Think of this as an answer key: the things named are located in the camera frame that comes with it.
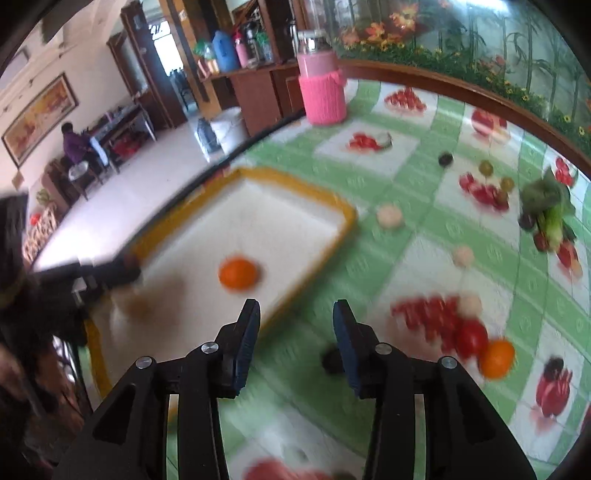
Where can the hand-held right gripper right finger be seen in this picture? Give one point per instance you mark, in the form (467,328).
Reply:
(344,337)

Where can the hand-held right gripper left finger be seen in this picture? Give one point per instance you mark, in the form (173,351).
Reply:
(249,339)

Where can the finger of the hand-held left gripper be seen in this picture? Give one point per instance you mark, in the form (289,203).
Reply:
(111,274)

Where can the beige round fruit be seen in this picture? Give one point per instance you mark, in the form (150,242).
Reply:
(136,305)
(470,304)
(463,256)
(390,216)

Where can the orange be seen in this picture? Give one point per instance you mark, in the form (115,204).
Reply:
(238,273)
(496,359)

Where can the white tray with yellow rim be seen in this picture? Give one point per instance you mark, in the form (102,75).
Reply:
(286,230)

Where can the red tomato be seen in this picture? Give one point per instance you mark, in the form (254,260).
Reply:
(471,339)

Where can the green checked fruit-print tablecloth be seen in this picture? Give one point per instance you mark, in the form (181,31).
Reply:
(369,267)

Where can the dining table with cloth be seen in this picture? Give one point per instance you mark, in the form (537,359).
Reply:
(122,122)

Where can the grey thermos flask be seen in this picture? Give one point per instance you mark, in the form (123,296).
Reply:
(207,136)

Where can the white plastic bucket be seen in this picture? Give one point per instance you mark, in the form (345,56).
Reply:
(231,131)

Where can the small dark purple fruit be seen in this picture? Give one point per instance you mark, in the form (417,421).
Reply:
(445,159)

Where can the small red strawberry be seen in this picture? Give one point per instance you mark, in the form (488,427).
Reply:
(540,241)

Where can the small green fruit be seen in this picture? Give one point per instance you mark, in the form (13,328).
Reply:
(485,167)
(507,184)

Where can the brown wooden cabinet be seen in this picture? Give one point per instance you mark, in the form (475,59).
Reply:
(263,97)

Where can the pink bottle with knitted sleeve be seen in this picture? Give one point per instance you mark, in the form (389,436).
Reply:
(321,101)

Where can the green plastic bag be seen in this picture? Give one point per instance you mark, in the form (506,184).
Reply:
(204,50)

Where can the green bok choy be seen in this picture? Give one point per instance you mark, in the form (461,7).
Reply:
(545,196)

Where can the blue thermos jug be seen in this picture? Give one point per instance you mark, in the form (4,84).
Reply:
(226,53)

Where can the pink thermos bottle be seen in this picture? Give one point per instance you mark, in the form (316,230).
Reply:
(241,54)

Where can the black thermos flask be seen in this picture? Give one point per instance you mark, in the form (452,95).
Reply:
(251,44)

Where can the floral bamboo partition screen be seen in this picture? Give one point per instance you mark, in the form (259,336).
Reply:
(485,41)

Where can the framed wall painting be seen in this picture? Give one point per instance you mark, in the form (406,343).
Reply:
(39,117)

